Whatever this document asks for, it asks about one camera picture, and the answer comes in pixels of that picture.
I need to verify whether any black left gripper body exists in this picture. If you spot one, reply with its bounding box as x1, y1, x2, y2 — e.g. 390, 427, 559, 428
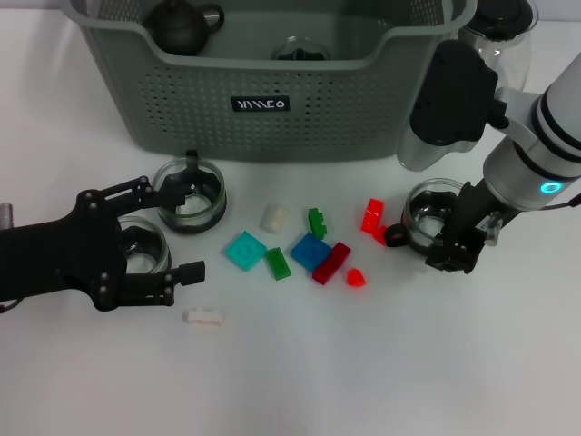
0, 189, 131, 313

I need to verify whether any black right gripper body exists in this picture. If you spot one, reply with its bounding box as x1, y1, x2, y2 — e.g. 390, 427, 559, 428
446, 179, 503, 247

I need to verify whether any white long toy brick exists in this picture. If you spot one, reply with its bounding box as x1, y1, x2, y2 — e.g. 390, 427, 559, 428
181, 307, 226, 329

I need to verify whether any grey-green perforated storage bin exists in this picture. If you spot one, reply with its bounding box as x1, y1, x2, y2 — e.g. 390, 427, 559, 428
61, 0, 478, 164

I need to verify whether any large orange-red toy brick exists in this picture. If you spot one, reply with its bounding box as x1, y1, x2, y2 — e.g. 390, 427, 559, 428
360, 198, 386, 235

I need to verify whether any cyan square toy plate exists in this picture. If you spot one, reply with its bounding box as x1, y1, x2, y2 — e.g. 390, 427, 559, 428
222, 230, 268, 273

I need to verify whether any dark red long toy brick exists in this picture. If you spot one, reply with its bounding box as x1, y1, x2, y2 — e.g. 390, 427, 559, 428
310, 242, 352, 286

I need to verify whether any green two-stud toy brick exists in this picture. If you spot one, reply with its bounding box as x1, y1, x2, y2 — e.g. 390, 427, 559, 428
264, 247, 293, 282

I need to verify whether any green toy brick with side studs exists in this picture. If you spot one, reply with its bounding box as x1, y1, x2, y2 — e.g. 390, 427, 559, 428
307, 207, 329, 241

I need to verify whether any blue square toy plate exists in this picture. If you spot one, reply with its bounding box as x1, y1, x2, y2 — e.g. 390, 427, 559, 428
289, 232, 332, 273

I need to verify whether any white sloped toy brick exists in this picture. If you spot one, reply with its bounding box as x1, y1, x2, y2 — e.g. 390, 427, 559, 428
259, 203, 290, 235

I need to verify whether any dark clay teapot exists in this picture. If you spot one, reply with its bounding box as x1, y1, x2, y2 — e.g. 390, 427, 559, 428
143, 0, 226, 58

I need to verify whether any glass carafe with black lid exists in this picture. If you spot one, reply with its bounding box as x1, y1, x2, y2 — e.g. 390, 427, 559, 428
458, 0, 539, 92

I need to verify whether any grey right arm cable fitting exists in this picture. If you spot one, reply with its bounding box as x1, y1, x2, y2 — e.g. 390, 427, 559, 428
480, 211, 505, 246

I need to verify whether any dark right arm cable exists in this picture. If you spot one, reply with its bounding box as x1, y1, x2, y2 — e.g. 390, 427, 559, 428
542, 193, 581, 213

